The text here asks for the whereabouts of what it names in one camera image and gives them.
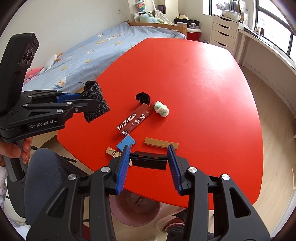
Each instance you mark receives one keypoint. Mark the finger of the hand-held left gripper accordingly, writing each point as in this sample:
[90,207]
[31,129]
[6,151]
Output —
[69,109]
[68,97]

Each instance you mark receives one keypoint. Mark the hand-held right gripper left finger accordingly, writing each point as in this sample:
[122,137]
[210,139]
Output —
[122,169]

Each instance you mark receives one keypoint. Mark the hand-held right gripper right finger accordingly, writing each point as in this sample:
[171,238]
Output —
[174,169]

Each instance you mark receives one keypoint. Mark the blue plastic piece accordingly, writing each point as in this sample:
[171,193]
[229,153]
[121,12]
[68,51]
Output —
[124,142]

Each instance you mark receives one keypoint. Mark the black ribbed plastic piece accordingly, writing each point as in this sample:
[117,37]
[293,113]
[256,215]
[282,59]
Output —
[149,161]

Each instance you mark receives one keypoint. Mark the black patterned pouch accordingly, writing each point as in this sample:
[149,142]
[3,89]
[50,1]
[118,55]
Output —
[97,91]

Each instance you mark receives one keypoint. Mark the wooden block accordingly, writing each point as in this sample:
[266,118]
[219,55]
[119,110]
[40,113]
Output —
[159,143]

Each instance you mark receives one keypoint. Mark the pink trash bin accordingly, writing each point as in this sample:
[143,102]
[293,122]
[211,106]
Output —
[138,216]

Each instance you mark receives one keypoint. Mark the long red carton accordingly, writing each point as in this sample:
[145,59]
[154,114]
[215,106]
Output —
[135,120]

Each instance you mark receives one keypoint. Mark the black fuzzy scrunchie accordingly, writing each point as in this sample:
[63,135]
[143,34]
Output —
[142,97]

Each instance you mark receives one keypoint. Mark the person's left hand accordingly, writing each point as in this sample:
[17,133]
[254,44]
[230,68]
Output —
[11,150]

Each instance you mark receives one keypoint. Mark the pink plush toy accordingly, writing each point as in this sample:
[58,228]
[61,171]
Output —
[32,74]

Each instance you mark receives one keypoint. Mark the white duck plush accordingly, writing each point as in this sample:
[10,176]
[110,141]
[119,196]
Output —
[49,62]

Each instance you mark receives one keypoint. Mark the bed with blue duck cover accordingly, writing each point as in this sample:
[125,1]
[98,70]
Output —
[92,51]

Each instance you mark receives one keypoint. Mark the person's right shoe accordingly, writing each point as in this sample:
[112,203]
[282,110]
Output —
[161,226]

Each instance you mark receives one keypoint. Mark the person's right leg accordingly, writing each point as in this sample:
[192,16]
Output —
[178,231]

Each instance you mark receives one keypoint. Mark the person's leg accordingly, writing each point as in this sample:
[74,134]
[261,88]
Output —
[178,231]
[50,171]

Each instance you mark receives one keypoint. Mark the person's left leg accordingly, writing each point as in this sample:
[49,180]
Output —
[50,171]

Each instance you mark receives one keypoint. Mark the blue green plush toy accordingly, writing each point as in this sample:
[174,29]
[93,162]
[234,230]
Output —
[148,18]

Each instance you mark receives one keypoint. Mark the rainbow knitted bag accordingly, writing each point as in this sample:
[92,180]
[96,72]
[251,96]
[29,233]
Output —
[140,5]

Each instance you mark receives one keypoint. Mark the white basket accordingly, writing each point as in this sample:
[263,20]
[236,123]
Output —
[167,19]

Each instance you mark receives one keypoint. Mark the red cooler box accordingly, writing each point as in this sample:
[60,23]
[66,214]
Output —
[193,34]

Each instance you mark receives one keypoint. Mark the straw hat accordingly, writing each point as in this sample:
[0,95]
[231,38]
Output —
[182,17]

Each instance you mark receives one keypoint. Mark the white drawer unit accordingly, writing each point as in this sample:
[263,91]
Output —
[223,34]

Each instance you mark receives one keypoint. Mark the white desk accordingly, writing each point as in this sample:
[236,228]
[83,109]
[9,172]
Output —
[259,53]

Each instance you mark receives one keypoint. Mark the black storage bin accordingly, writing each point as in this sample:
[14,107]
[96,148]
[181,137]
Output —
[194,23]

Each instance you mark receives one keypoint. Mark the small dark box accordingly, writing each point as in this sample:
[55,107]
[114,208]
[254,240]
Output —
[262,32]

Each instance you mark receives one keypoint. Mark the pen holder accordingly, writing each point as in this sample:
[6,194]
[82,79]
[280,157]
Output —
[256,28]

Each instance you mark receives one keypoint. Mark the black framed window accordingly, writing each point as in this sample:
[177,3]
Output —
[272,25]

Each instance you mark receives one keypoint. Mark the row of books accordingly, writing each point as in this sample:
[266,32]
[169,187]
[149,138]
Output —
[235,5]

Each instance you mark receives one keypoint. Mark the wooden bed frame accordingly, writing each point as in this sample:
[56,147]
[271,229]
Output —
[161,25]

